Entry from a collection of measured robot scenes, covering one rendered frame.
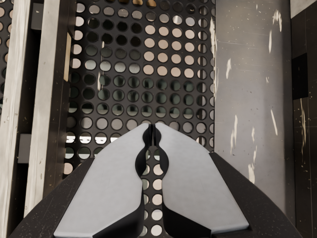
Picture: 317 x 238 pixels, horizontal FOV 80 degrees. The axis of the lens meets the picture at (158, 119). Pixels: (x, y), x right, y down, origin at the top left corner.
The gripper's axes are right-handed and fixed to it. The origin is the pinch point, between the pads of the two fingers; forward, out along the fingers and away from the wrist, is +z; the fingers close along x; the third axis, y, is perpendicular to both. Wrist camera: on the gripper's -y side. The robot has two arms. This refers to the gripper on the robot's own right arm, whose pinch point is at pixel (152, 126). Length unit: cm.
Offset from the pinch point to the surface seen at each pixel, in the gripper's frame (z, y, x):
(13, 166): 8.1, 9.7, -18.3
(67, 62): 21.6, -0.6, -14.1
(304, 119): 19.9, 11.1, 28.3
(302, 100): 22.1, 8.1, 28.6
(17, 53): 15.9, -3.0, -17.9
